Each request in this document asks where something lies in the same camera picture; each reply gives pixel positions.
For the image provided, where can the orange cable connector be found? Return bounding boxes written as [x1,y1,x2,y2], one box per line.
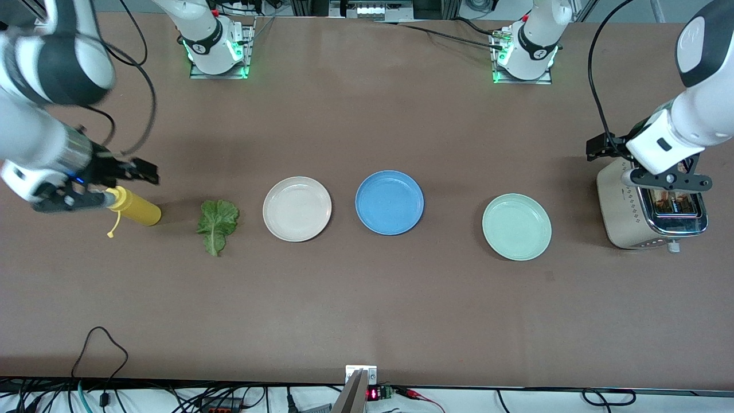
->
[198,400,253,413]

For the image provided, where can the black cable across table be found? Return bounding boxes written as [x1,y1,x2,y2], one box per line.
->
[373,17,508,49]

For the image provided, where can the light green round plate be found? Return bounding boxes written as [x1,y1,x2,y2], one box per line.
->
[482,193,552,262]

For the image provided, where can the red clip wire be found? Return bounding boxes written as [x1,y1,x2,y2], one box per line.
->
[396,388,447,413]

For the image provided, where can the beige chrome toaster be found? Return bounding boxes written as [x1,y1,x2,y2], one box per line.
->
[596,158,709,253]

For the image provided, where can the beige round plate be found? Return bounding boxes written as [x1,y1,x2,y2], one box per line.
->
[263,176,333,243]

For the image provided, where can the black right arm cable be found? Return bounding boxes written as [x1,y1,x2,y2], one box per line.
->
[75,0,158,158]

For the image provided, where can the green lettuce leaf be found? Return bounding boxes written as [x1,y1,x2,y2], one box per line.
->
[196,199,240,257]

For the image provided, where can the thin black looped cable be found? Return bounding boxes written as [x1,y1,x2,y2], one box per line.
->
[71,326,129,380]

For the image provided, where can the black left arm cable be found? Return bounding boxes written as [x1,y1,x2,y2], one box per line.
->
[588,0,634,158]

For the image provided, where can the yellow squeeze bottle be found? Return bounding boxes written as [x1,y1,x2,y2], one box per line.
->
[106,185,162,239]

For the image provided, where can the blue round plate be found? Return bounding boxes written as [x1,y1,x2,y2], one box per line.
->
[355,170,425,236]

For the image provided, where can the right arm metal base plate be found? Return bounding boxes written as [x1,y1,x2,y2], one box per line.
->
[189,17,254,80]

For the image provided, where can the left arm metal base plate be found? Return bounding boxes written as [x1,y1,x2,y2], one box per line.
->
[490,26,554,85]

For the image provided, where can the aluminium camera post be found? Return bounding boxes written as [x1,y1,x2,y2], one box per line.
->
[331,365,377,413]

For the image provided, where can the labelled control box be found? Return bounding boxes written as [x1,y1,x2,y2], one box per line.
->
[328,0,415,21]

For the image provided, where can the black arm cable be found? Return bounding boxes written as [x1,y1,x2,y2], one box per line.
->
[75,0,158,158]
[588,0,634,158]

